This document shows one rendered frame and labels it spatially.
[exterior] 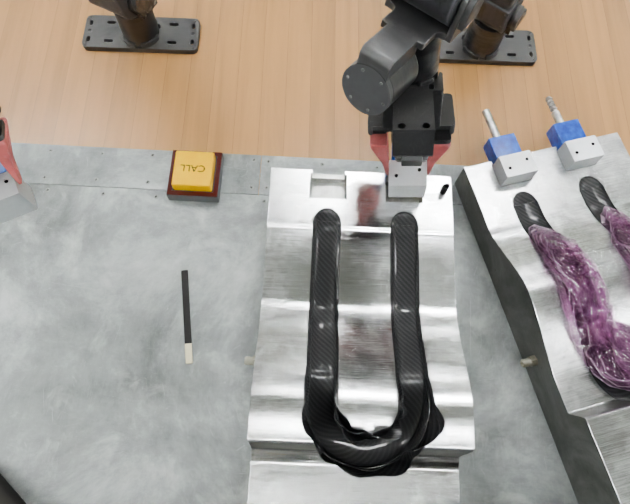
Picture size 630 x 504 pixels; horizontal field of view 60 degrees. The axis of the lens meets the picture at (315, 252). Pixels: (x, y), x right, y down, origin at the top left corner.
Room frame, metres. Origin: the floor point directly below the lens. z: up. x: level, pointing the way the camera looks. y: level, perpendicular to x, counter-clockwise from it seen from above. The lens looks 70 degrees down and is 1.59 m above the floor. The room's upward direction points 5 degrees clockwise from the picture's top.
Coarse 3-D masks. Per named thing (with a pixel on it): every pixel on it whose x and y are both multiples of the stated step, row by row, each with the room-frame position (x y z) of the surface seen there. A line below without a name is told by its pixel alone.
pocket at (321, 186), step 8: (312, 176) 0.37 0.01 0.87; (320, 176) 0.37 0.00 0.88; (328, 176) 0.38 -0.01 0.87; (336, 176) 0.38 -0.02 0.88; (344, 176) 0.38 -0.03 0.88; (312, 184) 0.37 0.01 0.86; (320, 184) 0.37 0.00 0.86; (328, 184) 0.37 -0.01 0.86; (336, 184) 0.37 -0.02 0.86; (344, 184) 0.37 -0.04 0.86; (312, 192) 0.35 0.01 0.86; (320, 192) 0.35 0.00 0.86; (328, 192) 0.36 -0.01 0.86; (336, 192) 0.36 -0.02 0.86; (344, 192) 0.36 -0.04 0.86
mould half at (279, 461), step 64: (384, 192) 0.35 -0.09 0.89; (448, 192) 0.36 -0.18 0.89; (384, 256) 0.25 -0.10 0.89; (448, 256) 0.26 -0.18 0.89; (384, 320) 0.17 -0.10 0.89; (448, 320) 0.17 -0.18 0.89; (256, 384) 0.07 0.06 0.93; (384, 384) 0.08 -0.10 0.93; (448, 384) 0.08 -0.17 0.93; (256, 448) -0.01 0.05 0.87; (448, 448) 0.01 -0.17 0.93
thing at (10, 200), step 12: (0, 168) 0.31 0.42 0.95; (0, 180) 0.29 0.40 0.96; (12, 180) 0.29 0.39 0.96; (0, 192) 0.27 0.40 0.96; (12, 192) 0.27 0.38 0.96; (24, 192) 0.28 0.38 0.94; (0, 204) 0.26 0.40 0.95; (12, 204) 0.26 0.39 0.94; (24, 204) 0.27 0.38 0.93; (36, 204) 0.28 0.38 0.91; (0, 216) 0.25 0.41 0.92; (12, 216) 0.26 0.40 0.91
